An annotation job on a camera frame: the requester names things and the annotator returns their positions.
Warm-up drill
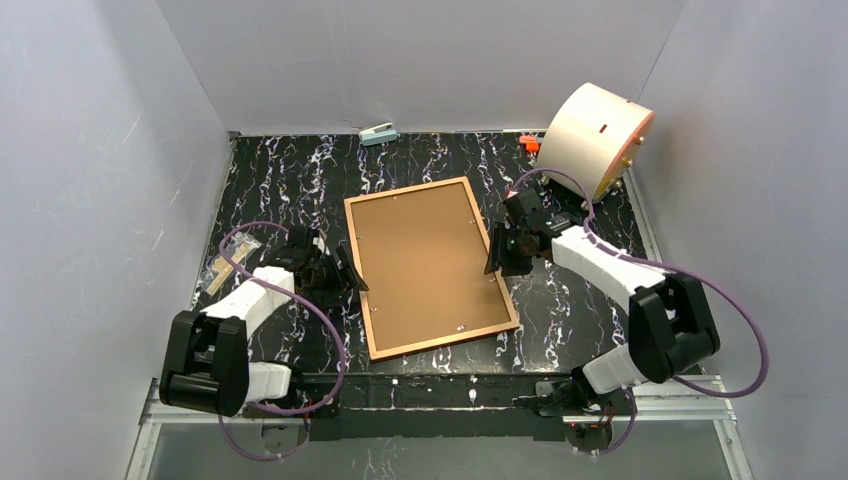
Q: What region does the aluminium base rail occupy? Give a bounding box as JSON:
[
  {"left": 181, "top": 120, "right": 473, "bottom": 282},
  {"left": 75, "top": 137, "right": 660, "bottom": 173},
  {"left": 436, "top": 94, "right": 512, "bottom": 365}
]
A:
[{"left": 126, "top": 374, "right": 753, "bottom": 479}]

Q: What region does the purple cable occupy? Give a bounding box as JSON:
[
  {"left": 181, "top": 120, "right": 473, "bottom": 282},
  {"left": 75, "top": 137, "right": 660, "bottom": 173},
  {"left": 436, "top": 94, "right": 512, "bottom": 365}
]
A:
[
  {"left": 217, "top": 220, "right": 348, "bottom": 464},
  {"left": 510, "top": 167, "right": 771, "bottom": 458}
]

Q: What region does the teal white small device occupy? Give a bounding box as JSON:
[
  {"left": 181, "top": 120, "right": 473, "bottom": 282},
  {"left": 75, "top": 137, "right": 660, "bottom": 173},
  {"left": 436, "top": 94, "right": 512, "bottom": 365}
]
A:
[{"left": 358, "top": 122, "right": 399, "bottom": 147}]

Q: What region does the orange clip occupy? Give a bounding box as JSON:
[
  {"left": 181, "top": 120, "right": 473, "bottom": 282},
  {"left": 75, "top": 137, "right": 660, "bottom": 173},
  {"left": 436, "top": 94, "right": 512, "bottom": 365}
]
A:
[{"left": 519, "top": 135, "right": 542, "bottom": 153}]

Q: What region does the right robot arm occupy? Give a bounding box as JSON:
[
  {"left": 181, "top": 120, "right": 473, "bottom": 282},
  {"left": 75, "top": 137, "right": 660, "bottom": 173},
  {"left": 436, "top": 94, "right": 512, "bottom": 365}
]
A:
[{"left": 485, "top": 190, "right": 721, "bottom": 416}]

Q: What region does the white orange cylinder box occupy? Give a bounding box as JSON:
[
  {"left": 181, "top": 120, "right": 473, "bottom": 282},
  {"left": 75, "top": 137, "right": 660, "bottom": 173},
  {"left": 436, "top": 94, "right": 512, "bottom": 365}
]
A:
[{"left": 536, "top": 82, "right": 655, "bottom": 204}]

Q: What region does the brown backing board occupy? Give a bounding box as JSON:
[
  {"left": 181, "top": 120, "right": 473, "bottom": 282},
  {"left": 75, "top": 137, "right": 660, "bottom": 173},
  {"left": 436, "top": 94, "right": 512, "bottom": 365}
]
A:
[{"left": 351, "top": 184, "right": 515, "bottom": 352}]

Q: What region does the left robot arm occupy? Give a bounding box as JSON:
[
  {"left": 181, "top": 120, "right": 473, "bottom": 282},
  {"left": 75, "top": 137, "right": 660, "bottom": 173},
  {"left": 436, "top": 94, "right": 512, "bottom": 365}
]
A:
[{"left": 159, "top": 227, "right": 369, "bottom": 417}]

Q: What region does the small plastic bag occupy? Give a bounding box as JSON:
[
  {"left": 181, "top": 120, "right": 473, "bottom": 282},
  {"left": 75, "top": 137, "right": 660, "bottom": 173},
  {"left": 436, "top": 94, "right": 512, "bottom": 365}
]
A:
[{"left": 199, "top": 232, "right": 263, "bottom": 296}]

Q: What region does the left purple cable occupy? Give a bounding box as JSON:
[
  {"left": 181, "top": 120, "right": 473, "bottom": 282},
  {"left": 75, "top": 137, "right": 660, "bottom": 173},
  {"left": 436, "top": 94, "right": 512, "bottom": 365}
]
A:
[{"left": 217, "top": 220, "right": 348, "bottom": 464}]

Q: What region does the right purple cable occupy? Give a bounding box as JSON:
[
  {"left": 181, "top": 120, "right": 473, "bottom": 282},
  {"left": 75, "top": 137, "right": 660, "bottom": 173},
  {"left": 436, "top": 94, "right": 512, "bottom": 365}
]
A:
[{"left": 510, "top": 167, "right": 771, "bottom": 458}]

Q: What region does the wooden picture frame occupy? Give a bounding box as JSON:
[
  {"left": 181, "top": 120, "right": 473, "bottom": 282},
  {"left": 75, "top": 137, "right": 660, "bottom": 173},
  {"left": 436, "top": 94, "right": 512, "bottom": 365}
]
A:
[{"left": 343, "top": 175, "right": 523, "bottom": 363}]

